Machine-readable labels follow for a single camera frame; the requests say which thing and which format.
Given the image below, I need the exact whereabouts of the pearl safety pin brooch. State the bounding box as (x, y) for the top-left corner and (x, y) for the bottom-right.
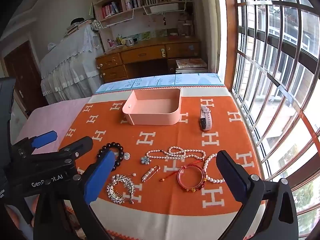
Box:
(142, 165), (161, 182)

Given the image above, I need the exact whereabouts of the orange patterned blanket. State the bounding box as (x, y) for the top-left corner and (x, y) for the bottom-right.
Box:
(59, 86), (266, 240)

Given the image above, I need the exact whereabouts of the white wire basket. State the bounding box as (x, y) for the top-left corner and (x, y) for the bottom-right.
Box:
(96, 8), (136, 28)
(142, 1), (187, 16)

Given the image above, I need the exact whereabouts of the wooden desk with drawers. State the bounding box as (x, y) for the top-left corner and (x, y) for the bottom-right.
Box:
(96, 38), (202, 83)

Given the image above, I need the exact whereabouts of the pink storage box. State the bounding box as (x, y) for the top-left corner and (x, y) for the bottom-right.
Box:
(122, 88), (181, 126)

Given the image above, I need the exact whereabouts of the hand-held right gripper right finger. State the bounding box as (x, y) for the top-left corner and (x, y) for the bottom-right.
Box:
(216, 150), (299, 240)

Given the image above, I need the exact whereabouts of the long pearl necklace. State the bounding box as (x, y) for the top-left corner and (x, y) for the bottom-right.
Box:
(146, 146), (206, 161)

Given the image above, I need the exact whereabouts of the pink bed sheet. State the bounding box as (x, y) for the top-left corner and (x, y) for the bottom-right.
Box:
(14, 97), (92, 156)

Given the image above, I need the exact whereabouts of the pearl bracelet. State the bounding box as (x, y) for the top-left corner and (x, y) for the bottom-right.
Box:
(203, 153), (226, 184)

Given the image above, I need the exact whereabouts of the black bead bracelet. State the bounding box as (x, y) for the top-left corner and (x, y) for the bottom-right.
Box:
(98, 142), (125, 172)

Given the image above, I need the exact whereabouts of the stack of books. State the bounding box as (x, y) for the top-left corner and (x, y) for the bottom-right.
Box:
(175, 58), (208, 74)

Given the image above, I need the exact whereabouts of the red cord with bead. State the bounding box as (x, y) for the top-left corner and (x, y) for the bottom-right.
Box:
(160, 158), (204, 182)

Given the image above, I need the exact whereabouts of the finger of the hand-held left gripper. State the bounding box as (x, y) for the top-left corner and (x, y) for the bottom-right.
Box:
(11, 131), (58, 156)
(22, 136), (94, 173)

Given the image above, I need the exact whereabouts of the metal hair comb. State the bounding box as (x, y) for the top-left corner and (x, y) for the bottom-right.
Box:
(106, 174), (137, 204)

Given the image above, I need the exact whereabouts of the blue tree print sheet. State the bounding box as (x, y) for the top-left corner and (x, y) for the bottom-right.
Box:
(96, 73), (222, 93)

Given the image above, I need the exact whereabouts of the window with metal bars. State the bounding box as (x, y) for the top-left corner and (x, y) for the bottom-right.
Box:
(231, 0), (320, 240)

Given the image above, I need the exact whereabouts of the white lace dust cover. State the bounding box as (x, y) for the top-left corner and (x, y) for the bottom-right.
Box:
(40, 25), (105, 103)

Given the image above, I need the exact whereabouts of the red bangle with gold charms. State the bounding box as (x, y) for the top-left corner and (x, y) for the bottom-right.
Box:
(177, 163), (207, 193)

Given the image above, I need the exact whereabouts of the white strap smart watch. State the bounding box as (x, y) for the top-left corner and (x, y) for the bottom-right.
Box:
(199, 106), (213, 131)

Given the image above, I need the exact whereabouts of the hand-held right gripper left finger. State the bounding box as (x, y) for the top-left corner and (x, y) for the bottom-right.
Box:
(34, 149), (117, 240)

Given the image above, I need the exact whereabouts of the pale curtain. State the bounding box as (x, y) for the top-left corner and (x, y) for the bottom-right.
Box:
(193, 0), (225, 73)

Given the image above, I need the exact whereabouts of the brown wooden door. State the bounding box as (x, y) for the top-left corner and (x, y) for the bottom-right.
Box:
(2, 40), (48, 118)

